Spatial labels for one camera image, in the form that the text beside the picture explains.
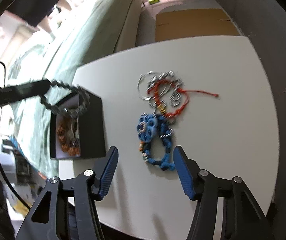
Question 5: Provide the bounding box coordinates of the brown rudraksha bead bracelet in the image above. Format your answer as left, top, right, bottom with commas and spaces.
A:
56, 115, 81, 157

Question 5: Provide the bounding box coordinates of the blue knitted flower bracelet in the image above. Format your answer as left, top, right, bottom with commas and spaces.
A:
135, 112, 177, 172

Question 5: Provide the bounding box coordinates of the black sleeve forearm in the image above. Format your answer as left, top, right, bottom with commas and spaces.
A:
7, 0, 59, 27

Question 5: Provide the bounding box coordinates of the black jewelry box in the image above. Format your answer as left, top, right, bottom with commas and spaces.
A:
49, 90, 106, 160

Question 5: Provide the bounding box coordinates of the white bed mattress side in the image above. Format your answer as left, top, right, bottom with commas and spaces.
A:
114, 0, 142, 53

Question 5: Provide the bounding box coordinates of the brown cardboard sheet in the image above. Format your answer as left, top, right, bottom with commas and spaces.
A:
155, 9, 240, 42

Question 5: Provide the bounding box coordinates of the yellow green small object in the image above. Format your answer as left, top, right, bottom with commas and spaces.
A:
147, 0, 160, 5

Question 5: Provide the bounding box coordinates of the red string bracelet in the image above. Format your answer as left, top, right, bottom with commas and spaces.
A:
151, 80, 220, 119

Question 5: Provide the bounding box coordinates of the silver ring hoop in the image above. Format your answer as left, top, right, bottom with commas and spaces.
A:
136, 70, 168, 101

